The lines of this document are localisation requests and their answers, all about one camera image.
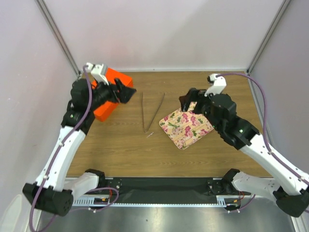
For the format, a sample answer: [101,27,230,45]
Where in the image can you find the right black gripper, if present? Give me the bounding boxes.
[178,87,222,131]

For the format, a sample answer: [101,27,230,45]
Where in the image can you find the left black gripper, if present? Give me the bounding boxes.
[87,76,136,112]

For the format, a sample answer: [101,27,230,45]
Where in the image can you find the orange box lid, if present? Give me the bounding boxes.
[91,67,134,119]

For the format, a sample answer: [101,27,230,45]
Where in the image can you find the metal tongs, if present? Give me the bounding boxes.
[141,92,166,133]

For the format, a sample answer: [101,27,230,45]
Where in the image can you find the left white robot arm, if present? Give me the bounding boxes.
[22,78,136,217]

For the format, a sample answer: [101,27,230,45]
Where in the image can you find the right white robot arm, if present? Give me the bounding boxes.
[179,88,309,218]

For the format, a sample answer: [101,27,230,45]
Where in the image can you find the orange chocolate box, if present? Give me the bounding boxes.
[94,101,118,122]

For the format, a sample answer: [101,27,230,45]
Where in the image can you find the floral serving tray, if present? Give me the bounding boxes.
[159,102,214,150]

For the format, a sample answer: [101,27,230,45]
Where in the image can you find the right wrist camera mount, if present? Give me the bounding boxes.
[204,73,226,97]

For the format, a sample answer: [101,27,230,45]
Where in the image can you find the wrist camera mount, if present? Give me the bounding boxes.
[86,62,109,85]
[204,73,226,97]

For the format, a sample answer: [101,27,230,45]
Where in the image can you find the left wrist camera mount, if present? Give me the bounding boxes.
[86,62,109,85]

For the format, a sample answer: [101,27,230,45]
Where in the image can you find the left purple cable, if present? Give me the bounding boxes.
[28,64,120,232]

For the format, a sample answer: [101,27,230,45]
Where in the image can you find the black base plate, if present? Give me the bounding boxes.
[106,177,235,196]

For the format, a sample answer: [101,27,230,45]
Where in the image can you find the aluminium frame post left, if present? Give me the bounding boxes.
[35,0,81,77]

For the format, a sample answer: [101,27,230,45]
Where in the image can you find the aluminium frame post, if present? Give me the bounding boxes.
[246,0,293,73]
[35,0,81,77]

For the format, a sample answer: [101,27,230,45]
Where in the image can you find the white cable duct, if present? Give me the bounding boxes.
[73,193,240,208]

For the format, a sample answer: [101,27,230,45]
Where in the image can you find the aluminium frame post right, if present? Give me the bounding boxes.
[246,0,293,73]

